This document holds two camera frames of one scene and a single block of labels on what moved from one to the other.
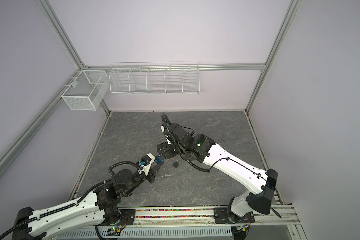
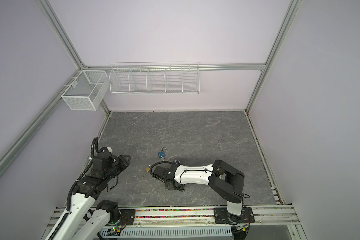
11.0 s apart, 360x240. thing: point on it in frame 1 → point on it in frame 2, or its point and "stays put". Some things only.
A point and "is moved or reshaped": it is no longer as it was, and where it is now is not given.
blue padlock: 158,160 is moved or reshaped
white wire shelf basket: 155,78 stays put
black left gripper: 151,175 → 123,162
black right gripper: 165,148 → 166,186
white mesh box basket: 87,90 stays put
